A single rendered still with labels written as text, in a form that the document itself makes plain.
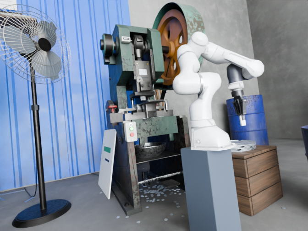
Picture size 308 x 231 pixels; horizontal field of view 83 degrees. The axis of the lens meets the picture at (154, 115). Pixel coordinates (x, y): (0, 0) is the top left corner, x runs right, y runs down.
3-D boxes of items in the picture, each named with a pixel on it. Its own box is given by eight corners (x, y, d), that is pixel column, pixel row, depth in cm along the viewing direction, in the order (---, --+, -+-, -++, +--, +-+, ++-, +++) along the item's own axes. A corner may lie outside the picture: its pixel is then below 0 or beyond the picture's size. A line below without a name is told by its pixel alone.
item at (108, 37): (120, 56, 149) (118, 30, 150) (107, 55, 144) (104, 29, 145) (115, 65, 169) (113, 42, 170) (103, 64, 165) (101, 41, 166)
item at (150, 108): (166, 115, 138) (164, 98, 139) (150, 117, 132) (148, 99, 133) (153, 118, 161) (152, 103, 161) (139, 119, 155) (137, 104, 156)
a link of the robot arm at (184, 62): (198, 51, 99) (167, 53, 97) (213, 82, 85) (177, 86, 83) (194, 66, 108) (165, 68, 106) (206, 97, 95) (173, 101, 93)
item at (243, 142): (222, 140, 150) (222, 140, 150) (260, 140, 130) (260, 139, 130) (206, 146, 129) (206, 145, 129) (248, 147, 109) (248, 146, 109)
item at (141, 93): (155, 97, 160) (155, 91, 161) (134, 98, 152) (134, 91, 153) (149, 100, 175) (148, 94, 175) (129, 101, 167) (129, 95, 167)
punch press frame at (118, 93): (185, 173, 146) (167, 17, 152) (136, 185, 129) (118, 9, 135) (150, 159, 218) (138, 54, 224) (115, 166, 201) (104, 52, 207)
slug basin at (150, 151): (173, 154, 152) (172, 143, 153) (136, 162, 139) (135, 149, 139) (157, 151, 183) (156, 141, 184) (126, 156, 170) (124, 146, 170)
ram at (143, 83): (154, 90, 155) (151, 57, 156) (138, 90, 149) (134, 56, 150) (147, 94, 171) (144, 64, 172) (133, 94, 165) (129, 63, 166)
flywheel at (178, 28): (162, 64, 234) (188, 98, 188) (148, 63, 226) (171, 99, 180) (180, 2, 186) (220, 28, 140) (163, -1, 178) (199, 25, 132)
